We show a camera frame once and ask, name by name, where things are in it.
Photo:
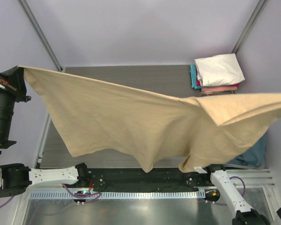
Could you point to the right aluminium corner post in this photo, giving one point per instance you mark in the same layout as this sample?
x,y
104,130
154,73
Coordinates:
x,y
261,4

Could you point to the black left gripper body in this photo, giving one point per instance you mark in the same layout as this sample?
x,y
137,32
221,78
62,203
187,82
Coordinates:
x,y
7,91

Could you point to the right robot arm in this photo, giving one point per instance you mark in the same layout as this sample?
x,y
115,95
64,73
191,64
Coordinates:
x,y
243,212

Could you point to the aluminium corner post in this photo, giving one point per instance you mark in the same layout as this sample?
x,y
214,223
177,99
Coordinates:
x,y
261,4
36,27

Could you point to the grey blue t shirt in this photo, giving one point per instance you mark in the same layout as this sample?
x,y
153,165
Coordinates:
x,y
259,146

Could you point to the clear plastic bin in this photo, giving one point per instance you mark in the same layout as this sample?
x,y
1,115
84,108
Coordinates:
x,y
247,160

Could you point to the left aluminium corner post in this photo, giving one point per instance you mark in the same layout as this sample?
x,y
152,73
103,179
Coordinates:
x,y
36,27

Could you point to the aluminium frame rail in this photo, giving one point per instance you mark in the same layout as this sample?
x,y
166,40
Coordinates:
x,y
254,178

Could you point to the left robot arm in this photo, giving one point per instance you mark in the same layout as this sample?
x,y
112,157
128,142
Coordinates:
x,y
17,178

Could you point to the teal folded t shirt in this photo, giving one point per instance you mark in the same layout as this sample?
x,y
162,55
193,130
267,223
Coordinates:
x,y
193,74

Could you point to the white folded t shirt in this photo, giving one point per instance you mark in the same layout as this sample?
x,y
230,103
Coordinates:
x,y
219,70

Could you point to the beige t shirt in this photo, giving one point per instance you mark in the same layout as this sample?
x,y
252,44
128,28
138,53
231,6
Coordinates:
x,y
92,115

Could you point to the white slotted cable duct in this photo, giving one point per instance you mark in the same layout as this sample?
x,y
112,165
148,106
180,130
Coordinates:
x,y
62,194

